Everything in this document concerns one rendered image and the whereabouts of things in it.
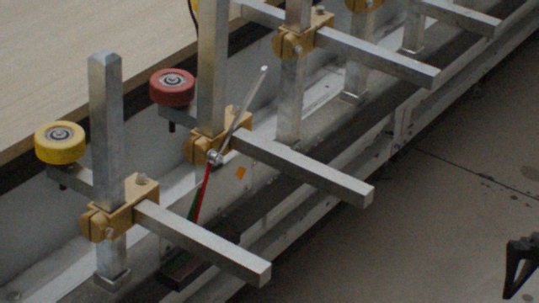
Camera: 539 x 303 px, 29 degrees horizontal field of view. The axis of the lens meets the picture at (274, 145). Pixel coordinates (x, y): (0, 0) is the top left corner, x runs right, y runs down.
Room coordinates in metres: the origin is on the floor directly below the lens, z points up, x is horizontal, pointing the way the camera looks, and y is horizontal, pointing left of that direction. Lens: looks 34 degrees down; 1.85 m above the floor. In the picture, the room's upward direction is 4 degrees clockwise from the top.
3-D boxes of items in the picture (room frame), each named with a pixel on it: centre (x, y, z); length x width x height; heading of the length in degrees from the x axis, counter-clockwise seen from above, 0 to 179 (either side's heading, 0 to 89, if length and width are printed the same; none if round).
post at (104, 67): (1.26, 0.25, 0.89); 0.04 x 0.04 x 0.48; 57
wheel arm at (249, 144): (1.46, 0.02, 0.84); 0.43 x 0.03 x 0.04; 57
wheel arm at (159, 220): (1.26, 0.18, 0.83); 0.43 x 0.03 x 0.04; 57
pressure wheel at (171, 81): (1.56, 0.19, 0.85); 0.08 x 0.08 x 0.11
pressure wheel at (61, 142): (1.37, 0.35, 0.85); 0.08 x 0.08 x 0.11
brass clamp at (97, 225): (1.27, 0.24, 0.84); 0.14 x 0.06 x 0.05; 147
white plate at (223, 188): (1.43, 0.11, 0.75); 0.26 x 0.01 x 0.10; 147
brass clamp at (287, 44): (1.69, -0.04, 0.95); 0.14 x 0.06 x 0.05; 147
